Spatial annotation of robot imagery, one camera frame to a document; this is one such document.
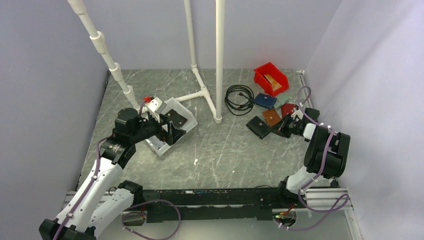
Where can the black leather card holder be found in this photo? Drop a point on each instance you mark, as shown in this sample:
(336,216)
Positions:
(258,127)

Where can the red plastic bin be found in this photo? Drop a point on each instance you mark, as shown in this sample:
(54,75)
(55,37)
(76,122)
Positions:
(270,68)

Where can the gold card in bin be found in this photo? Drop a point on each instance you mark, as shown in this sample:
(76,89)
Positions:
(274,83)

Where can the white PVC pipe frame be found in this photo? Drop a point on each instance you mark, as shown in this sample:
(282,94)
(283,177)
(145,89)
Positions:
(134,16)

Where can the white plastic divided tray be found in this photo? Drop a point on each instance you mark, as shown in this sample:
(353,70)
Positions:
(160,147)

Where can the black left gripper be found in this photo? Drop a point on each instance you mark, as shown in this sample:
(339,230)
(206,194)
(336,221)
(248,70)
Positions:
(171,135)

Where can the mint green card holder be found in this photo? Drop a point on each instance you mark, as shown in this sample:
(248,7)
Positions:
(281,99)

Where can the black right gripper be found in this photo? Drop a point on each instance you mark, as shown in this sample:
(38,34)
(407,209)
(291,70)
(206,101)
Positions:
(279,129)

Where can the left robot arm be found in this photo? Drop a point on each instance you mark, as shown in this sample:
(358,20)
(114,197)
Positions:
(84,218)

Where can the brown leather card holder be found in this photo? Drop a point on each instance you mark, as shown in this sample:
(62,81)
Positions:
(271,117)

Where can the red leather card holder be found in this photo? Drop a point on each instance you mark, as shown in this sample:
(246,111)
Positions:
(288,109)

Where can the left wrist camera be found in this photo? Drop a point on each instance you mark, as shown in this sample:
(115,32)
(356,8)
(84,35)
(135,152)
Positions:
(153,105)

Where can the blue leather card holder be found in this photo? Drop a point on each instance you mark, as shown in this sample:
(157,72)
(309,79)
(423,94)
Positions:
(264,100)

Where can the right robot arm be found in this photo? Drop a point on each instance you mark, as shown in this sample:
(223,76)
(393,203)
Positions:
(325,157)

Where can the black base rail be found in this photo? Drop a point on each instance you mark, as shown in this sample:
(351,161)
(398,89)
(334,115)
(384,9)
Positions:
(260,203)

